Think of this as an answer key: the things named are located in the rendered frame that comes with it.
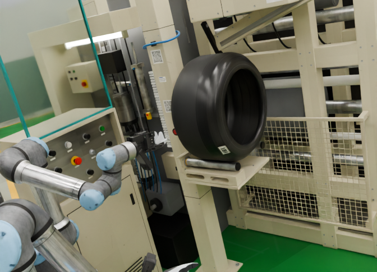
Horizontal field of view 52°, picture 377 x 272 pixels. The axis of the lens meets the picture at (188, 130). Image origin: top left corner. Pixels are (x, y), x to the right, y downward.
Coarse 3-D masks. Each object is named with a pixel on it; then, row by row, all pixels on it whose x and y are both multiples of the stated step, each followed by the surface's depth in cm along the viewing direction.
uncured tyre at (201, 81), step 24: (192, 72) 192; (216, 72) 185; (240, 72) 222; (192, 96) 186; (216, 96) 182; (240, 96) 233; (264, 96) 216; (192, 120) 187; (216, 120) 182; (240, 120) 233; (264, 120) 217; (192, 144) 196; (216, 144) 187; (240, 144) 223
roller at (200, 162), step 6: (186, 162) 219; (192, 162) 217; (198, 162) 214; (204, 162) 212; (210, 162) 209; (216, 162) 207; (222, 162) 205; (228, 162) 203; (234, 162) 201; (216, 168) 208; (222, 168) 205; (228, 168) 202; (234, 168) 199
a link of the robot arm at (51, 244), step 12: (0, 204) 100; (24, 204) 101; (36, 216) 102; (48, 216) 108; (36, 228) 103; (48, 228) 106; (36, 240) 104; (48, 240) 106; (60, 240) 108; (48, 252) 106; (60, 252) 107; (72, 252) 110; (60, 264) 108; (72, 264) 109; (84, 264) 111
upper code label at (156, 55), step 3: (150, 51) 214; (153, 51) 213; (156, 51) 212; (159, 51) 210; (153, 54) 214; (156, 54) 213; (159, 54) 211; (153, 57) 215; (156, 57) 214; (159, 57) 212; (153, 60) 216; (156, 60) 214; (159, 60) 213; (162, 60) 212
